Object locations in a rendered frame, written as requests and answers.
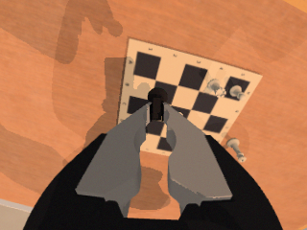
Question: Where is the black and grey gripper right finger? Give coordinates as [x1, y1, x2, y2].
[161, 103, 283, 230]

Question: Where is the black and cream chessboard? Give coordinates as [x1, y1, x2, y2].
[118, 38, 263, 156]

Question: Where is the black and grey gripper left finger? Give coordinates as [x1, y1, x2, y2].
[23, 103, 153, 230]

